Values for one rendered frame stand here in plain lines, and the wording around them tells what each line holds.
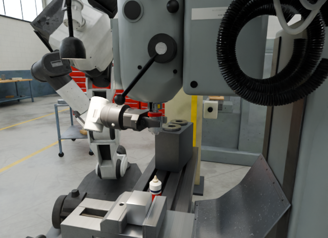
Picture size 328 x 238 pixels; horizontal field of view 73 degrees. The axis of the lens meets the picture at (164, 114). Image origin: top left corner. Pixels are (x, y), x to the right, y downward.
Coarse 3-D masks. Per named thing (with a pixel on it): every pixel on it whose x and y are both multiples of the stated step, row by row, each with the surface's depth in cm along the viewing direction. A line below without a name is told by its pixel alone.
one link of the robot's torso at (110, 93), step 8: (112, 72) 133; (88, 80) 132; (112, 80) 132; (88, 88) 132; (112, 88) 131; (88, 96) 131; (96, 96) 136; (104, 96) 136; (112, 96) 132; (104, 128) 135; (96, 136) 136; (104, 136) 137; (112, 136) 137
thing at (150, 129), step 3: (150, 117) 69; (153, 117) 68; (156, 117) 68; (159, 117) 69; (162, 117) 70; (162, 120) 71; (162, 123) 71; (162, 126) 71; (150, 129) 70; (153, 129) 69; (156, 129) 69; (159, 129) 70; (162, 129) 71
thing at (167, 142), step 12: (180, 120) 113; (168, 132) 98; (180, 132) 97; (192, 132) 115; (156, 144) 101; (168, 144) 99; (180, 144) 98; (192, 144) 117; (156, 156) 102; (168, 156) 100; (180, 156) 99; (156, 168) 104; (168, 168) 101; (180, 168) 101
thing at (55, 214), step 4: (60, 196) 140; (64, 196) 140; (56, 200) 137; (60, 200) 137; (56, 204) 135; (60, 204) 135; (56, 208) 133; (60, 208) 133; (52, 212) 132; (56, 212) 132; (60, 212) 133; (52, 216) 132; (56, 216) 132; (52, 220) 132; (56, 220) 132; (60, 220) 133; (52, 224) 133; (56, 224) 132; (60, 224) 133; (56, 228) 135; (60, 228) 135
